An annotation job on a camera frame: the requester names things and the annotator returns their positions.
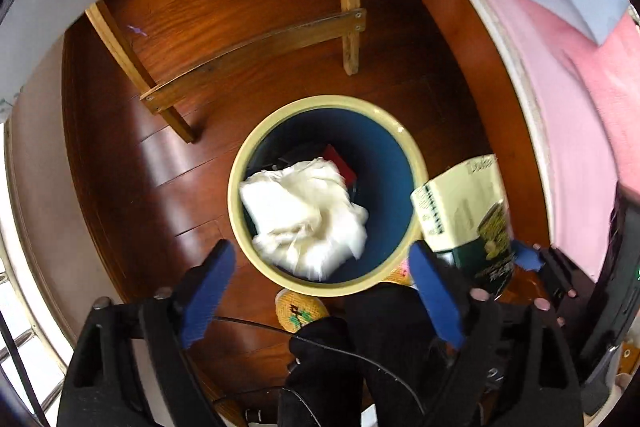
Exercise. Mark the blue wastebasket with cream rim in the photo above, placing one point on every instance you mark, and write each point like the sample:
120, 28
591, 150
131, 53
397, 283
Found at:
385, 167

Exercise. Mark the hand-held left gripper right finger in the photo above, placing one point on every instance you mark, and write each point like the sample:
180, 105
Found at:
435, 292

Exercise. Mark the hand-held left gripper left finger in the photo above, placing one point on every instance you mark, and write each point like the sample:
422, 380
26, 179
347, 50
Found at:
207, 292

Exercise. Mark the white tissue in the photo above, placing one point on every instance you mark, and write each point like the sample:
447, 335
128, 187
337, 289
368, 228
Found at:
300, 212

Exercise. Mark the window with metal grille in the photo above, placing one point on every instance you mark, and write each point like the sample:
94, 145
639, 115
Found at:
25, 339

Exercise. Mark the cream and green carton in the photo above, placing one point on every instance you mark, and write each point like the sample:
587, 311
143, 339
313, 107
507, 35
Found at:
460, 207

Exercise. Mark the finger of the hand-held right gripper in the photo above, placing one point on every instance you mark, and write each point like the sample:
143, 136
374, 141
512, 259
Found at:
527, 255

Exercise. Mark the black trousers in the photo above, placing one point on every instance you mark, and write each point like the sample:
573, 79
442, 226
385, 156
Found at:
380, 347

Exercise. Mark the red and white juice carton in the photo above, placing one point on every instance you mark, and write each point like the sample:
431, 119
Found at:
340, 162

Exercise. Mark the pink bed sheet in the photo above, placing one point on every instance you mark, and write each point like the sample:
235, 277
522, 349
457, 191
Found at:
575, 132

